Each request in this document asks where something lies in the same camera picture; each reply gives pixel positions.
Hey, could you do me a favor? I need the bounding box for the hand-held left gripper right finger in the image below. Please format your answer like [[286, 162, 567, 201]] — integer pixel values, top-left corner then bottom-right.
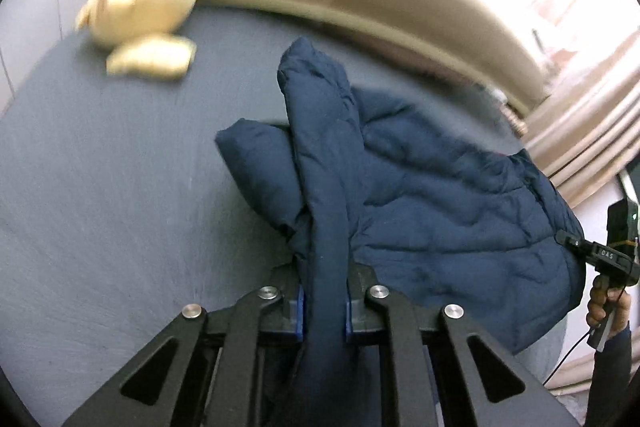
[[344, 263, 581, 427]]

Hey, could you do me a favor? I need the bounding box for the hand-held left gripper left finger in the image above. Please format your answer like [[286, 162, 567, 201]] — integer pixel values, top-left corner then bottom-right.
[[62, 264, 307, 427]]

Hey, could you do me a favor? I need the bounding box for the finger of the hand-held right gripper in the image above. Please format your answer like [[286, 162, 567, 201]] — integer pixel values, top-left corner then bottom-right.
[[556, 231, 593, 259]]

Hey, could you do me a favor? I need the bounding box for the dark navy puffer jacket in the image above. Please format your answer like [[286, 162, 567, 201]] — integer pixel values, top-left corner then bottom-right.
[[215, 37, 587, 427]]

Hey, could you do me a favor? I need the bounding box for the person's right forearm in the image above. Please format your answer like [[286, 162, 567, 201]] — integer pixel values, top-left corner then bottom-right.
[[584, 324, 635, 427]]

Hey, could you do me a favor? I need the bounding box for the person's right hand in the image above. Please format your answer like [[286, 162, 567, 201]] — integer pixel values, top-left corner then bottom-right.
[[586, 274, 632, 334]]

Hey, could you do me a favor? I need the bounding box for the beige curtain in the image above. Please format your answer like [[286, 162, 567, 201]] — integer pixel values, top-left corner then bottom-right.
[[520, 27, 640, 208]]

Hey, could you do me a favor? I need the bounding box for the grey bed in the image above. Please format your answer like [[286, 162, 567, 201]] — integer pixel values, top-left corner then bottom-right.
[[0, 2, 568, 427]]

